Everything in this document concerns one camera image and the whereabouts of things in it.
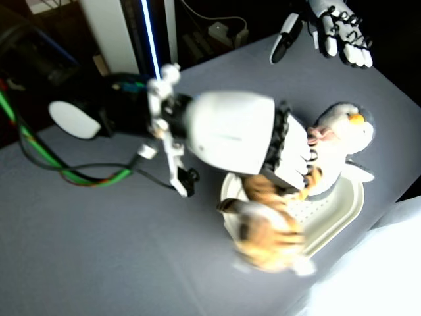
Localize white power adapter box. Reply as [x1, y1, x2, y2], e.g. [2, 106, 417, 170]
[207, 21, 248, 51]

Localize brown cardboard piece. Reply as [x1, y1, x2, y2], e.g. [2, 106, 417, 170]
[93, 52, 111, 77]

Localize white pillar with blue light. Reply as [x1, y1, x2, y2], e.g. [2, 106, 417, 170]
[80, 0, 179, 78]

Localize grey white penguin plush toy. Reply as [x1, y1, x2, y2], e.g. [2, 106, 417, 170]
[306, 102, 376, 199]

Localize green cable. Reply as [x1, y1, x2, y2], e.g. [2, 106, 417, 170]
[0, 87, 136, 188]

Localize black cable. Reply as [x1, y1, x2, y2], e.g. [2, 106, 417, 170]
[12, 105, 177, 192]

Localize grey table cloth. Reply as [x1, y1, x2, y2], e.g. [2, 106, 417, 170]
[0, 31, 421, 316]

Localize striped tiger plush toy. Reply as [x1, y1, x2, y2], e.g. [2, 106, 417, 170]
[216, 167, 317, 276]

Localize bright white sheet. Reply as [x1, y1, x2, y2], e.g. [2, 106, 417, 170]
[304, 196, 421, 316]

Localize white plastic perforated tray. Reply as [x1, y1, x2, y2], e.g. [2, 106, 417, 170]
[219, 171, 366, 258]

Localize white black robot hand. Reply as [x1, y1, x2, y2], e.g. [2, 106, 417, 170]
[186, 90, 318, 199]
[269, 0, 374, 70]

